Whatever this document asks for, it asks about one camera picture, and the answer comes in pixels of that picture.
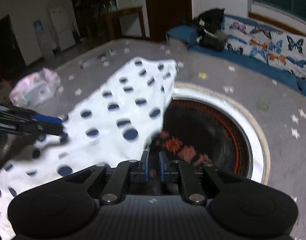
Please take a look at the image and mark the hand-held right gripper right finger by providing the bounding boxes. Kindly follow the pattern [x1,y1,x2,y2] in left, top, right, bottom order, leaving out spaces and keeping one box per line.
[160,151,246,204]

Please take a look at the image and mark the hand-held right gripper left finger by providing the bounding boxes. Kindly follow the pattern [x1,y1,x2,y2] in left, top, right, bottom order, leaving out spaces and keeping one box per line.
[63,151,149,204]

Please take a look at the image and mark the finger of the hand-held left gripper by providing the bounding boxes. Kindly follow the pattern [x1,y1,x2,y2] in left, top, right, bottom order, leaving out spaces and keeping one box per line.
[0,105,67,142]

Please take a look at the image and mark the white polka-dot pants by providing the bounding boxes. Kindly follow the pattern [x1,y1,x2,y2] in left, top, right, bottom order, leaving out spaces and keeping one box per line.
[0,57,178,240]

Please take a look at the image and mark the clear pen with black cap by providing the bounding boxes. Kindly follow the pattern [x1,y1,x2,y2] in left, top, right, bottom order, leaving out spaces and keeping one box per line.
[79,52,107,69]

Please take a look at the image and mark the round black induction cooktop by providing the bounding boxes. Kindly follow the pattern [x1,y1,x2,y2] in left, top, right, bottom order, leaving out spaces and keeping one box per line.
[163,87,271,184]

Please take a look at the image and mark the water dispenser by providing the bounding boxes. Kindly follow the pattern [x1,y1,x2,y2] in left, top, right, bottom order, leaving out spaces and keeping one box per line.
[33,20,53,55]

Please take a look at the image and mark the white refrigerator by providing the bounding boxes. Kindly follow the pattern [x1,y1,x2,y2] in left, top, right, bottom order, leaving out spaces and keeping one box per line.
[50,6,74,52]

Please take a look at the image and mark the dark wooden shelf cabinet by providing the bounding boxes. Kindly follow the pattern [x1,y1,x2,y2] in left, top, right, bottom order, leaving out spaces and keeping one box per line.
[69,0,118,43]

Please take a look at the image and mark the wooden side table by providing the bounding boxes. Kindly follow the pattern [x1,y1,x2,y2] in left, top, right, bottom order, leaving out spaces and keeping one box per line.
[103,6,146,40]

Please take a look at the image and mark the grey star-print tablecloth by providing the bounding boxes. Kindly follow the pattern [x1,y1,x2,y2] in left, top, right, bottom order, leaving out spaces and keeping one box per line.
[0,39,306,240]

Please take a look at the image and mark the butterfly print cushion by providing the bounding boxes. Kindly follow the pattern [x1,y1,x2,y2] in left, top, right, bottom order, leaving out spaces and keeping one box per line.
[167,14,306,98]

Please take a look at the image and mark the black bag on sofa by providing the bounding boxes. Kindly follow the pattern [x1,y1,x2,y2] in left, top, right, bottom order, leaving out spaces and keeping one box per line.
[193,9,228,52]

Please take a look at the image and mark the brown wooden door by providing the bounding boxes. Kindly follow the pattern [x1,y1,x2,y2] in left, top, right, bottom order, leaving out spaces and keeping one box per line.
[143,0,193,43]

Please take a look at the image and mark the square butterfly-print cushion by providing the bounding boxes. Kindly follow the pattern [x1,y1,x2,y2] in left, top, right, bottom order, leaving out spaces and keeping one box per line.
[267,31,306,82]

